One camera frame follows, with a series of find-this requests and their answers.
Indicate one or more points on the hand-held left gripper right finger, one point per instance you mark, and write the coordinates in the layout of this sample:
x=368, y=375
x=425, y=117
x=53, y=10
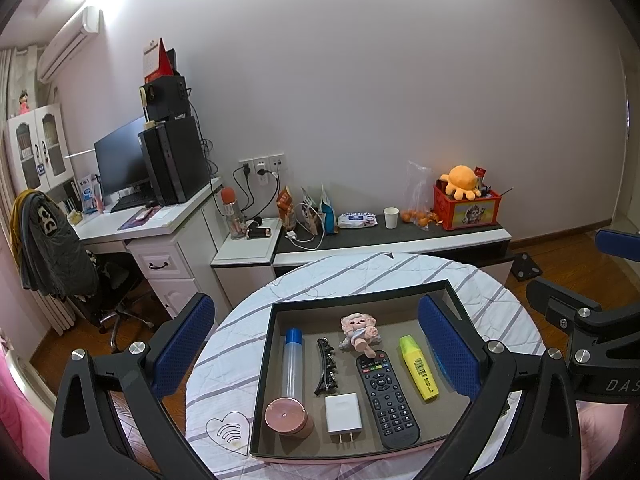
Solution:
x=450, y=345

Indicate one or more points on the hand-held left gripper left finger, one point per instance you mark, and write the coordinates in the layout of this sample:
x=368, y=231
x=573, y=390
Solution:
x=182, y=345

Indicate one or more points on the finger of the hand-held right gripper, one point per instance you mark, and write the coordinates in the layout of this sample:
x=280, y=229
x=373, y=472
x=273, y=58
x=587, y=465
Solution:
x=617, y=244
x=550, y=302

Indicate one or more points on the yellow highlighter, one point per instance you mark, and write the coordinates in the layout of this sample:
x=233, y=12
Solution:
x=419, y=367

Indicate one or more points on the black remote control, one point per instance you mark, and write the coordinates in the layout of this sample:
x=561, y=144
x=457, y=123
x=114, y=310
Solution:
x=390, y=400

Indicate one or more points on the pink doll figurine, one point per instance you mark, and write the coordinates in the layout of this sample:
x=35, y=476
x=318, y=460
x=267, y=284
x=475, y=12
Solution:
x=357, y=330

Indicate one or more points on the pink storage box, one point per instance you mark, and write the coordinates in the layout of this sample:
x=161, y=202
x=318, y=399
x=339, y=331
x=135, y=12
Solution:
x=300, y=320

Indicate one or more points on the white charger plug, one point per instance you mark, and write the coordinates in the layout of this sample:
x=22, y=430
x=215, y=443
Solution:
x=342, y=412

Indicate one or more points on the black hair clip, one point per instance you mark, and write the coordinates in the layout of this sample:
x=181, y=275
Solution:
x=325, y=370

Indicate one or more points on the person's right forearm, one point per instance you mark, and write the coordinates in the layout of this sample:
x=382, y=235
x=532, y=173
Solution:
x=602, y=435

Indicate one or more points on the white desk with drawers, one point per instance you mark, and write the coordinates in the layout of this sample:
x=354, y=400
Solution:
x=175, y=290

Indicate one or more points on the small white side cabinet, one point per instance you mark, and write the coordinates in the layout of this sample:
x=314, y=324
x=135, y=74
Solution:
x=240, y=285

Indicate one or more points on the black office chair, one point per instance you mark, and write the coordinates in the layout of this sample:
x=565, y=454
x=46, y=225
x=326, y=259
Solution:
x=110, y=280

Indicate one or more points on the low black-topped white bench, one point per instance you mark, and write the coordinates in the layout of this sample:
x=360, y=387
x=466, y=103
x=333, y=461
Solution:
x=450, y=245

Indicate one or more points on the clear tube with blue cap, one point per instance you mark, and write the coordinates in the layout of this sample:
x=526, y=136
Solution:
x=293, y=365

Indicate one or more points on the red printed box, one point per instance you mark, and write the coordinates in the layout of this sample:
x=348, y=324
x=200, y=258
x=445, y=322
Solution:
x=470, y=215

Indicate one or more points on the rose gold lidded jar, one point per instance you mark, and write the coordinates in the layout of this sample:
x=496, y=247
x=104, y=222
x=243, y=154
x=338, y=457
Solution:
x=285, y=412

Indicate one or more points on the white radiator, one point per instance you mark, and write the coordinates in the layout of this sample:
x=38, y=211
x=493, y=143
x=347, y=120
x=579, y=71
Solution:
x=55, y=312

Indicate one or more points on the purple mouse pad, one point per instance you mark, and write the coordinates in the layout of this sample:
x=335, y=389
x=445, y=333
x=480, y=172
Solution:
x=132, y=221

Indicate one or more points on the clear bottle with orange cap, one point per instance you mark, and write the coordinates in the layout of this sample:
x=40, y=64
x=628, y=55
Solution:
x=232, y=220

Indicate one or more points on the small black cylinder device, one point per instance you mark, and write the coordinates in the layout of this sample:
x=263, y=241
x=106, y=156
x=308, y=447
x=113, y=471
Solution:
x=259, y=232

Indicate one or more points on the plastic bag of oranges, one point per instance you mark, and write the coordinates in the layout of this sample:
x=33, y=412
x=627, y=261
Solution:
x=420, y=210

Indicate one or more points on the white paper cup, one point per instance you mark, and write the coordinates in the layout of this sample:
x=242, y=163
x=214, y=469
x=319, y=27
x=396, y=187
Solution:
x=391, y=219

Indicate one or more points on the black keyboard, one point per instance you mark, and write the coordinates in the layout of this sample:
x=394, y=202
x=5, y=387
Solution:
x=132, y=203

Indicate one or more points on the orange octopus plush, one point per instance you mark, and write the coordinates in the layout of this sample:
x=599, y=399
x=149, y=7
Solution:
x=461, y=180

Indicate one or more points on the wet wipes pack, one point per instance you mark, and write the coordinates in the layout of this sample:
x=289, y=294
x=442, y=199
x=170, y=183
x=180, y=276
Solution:
x=356, y=220

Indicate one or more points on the grey jacket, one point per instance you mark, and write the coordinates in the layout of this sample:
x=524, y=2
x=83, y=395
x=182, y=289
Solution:
x=55, y=250

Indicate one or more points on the orange snack bag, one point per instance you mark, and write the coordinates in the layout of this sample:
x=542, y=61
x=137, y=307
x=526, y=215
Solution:
x=285, y=207

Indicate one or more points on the pink blanket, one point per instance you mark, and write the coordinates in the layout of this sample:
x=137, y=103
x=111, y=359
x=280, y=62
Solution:
x=20, y=410

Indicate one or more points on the blue and white carton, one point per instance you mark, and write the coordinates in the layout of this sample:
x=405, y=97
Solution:
x=87, y=195

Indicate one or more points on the blue snack bag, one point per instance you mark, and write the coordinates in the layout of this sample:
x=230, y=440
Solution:
x=328, y=215

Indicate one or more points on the printed paper bag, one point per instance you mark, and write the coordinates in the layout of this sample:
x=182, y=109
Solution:
x=310, y=215

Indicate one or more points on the black computer tower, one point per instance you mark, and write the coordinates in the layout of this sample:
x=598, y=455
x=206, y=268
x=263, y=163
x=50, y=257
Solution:
x=175, y=160

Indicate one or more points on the black computer monitor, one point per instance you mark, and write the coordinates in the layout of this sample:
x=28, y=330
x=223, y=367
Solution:
x=120, y=160

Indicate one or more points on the yellow garment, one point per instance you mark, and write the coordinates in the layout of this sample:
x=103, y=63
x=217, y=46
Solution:
x=20, y=220

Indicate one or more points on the white glass-door cabinet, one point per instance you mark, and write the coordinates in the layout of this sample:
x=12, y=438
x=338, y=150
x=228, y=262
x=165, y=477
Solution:
x=57, y=145

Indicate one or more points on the black box with yellow tag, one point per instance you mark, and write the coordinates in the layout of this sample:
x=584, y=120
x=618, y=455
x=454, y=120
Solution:
x=165, y=97

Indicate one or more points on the red desk calendar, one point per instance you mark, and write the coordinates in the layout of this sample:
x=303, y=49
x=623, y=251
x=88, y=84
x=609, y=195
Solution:
x=162, y=62

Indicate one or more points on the small doll figure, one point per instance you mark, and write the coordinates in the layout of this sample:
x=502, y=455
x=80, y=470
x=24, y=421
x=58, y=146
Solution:
x=24, y=104

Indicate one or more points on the white air conditioner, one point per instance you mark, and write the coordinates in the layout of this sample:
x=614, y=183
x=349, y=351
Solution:
x=67, y=45

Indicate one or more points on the white wall socket strip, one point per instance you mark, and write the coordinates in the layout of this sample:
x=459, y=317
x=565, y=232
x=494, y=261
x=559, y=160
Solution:
x=275, y=162

